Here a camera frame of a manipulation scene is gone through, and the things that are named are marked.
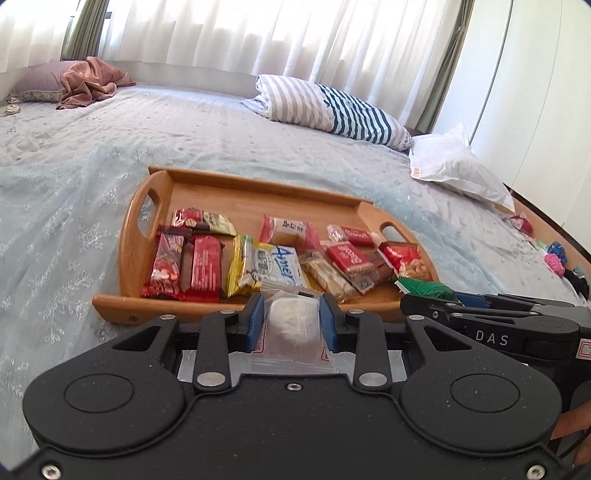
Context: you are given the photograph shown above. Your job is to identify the green snack packet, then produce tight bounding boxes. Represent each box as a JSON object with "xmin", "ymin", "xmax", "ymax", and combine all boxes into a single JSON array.
[{"xmin": 394, "ymin": 277, "xmax": 458, "ymax": 301}]

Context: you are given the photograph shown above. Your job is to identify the red gold peanut packet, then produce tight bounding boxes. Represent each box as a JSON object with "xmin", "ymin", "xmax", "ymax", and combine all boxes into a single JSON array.
[{"xmin": 379, "ymin": 241, "xmax": 432, "ymax": 281}]

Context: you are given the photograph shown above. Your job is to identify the red chocolate bar wrapper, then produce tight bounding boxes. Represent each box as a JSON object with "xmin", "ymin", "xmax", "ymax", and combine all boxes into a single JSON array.
[{"xmin": 180, "ymin": 235, "xmax": 222, "ymax": 303}]

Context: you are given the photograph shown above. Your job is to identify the red Biscoff biscuit pack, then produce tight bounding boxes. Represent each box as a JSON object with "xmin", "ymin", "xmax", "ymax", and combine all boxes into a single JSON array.
[{"xmin": 321, "ymin": 241, "xmax": 380, "ymax": 295}]

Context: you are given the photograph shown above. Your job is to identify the white cream candy bar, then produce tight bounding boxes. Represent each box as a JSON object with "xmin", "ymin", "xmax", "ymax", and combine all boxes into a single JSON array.
[{"xmin": 298, "ymin": 251, "xmax": 358, "ymax": 303}]

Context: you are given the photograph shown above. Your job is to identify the clear rice cake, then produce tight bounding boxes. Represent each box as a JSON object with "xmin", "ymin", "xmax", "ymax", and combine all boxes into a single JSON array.
[{"xmin": 252, "ymin": 290, "xmax": 335, "ymax": 375}]

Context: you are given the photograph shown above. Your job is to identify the red-brown wafer bar wrapper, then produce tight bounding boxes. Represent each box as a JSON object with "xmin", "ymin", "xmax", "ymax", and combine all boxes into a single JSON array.
[{"xmin": 141, "ymin": 225, "xmax": 187, "ymax": 300}]

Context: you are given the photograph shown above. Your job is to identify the yellow white snack packet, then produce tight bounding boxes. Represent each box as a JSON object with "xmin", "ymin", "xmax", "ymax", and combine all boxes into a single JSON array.
[{"xmin": 225, "ymin": 235, "xmax": 308, "ymax": 297}]

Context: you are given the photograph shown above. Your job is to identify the gold red cherry candy packet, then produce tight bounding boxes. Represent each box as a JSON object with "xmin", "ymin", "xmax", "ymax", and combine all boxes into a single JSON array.
[{"xmin": 171, "ymin": 207, "xmax": 236, "ymax": 236}]

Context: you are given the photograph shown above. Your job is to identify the red clear pastry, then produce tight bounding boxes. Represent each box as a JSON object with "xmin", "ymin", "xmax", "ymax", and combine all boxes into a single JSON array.
[{"xmin": 259, "ymin": 215, "xmax": 321, "ymax": 251}]

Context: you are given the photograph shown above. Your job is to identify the brown almond chocolate bar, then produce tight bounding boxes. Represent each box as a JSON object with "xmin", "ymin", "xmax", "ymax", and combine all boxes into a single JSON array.
[{"xmin": 370, "ymin": 262, "xmax": 396, "ymax": 285}]

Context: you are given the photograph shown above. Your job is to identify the white pillow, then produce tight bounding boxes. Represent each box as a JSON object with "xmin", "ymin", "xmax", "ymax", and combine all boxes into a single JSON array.
[{"xmin": 409, "ymin": 124, "xmax": 515, "ymax": 213}]

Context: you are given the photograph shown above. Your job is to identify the wooden bamboo serving tray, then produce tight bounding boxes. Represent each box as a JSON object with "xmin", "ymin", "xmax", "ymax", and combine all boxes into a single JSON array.
[{"xmin": 92, "ymin": 165, "xmax": 418, "ymax": 325}]

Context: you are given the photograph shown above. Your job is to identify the light blue snowflake cloth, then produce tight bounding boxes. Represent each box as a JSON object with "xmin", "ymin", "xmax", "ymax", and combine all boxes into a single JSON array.
[{"xmin": 1, "ymin": 145, "xmax": 504, "ymax": 467}]

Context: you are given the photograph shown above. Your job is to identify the striped grey navy pillow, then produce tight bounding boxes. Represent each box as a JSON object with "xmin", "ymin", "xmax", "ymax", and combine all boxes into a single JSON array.
[{"xmin": 242, "ymin": 74, "xmax": 413, "ymax": 152}]

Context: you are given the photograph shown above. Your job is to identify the white sheer curtain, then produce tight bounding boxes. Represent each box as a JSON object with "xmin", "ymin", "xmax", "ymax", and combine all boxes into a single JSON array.
[{"xmin": 1, "ymin": 1, "xmax": 460, "ymax": 121}]

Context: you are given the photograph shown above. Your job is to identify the pink crumpled blanket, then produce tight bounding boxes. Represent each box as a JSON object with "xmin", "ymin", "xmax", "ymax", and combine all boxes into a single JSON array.
[{"xmin": 57, "ymin": 57, "xmax": 135, "ymax": 109}]

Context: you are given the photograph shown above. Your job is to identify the small object near pillow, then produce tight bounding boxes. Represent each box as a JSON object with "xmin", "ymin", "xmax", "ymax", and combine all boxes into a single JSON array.
[{"xmin": 0, "ymin": 104, "xmax": 21, "ymax": 117}]

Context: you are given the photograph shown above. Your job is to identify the purple pillow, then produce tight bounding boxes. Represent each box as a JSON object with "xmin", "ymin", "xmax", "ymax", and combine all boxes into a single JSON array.
[{"xmin": 5, "ymin": 61, "xmax": 76, "ymax": 103}]

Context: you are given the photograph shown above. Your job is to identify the green drape curtain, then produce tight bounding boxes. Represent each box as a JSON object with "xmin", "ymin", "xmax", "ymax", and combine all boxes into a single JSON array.
[{"xmin": 61, "ymin": 0, "xmax": 109, "ymax": 61}]

